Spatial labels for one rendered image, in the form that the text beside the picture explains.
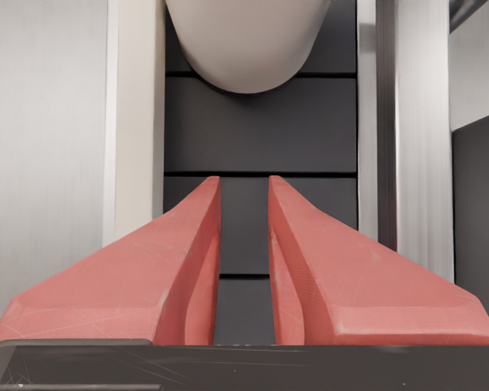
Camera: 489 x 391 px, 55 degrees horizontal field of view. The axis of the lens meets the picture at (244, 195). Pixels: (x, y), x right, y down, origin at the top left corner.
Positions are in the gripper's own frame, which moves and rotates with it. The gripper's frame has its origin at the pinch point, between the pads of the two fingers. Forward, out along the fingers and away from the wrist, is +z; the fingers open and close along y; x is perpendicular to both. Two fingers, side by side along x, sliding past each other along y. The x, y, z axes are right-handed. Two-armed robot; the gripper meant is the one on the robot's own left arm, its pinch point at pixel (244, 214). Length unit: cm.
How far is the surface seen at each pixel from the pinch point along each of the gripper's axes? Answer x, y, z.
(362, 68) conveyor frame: -1.0, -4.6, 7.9
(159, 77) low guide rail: -1.9, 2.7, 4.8
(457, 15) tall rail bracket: -2.0, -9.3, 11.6
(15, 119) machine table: 2.7, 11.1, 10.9
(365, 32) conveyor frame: -2.1, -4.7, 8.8
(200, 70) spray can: -1.5, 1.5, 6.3
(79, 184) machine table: 5.2, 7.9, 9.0
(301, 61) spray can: -1.8, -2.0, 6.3
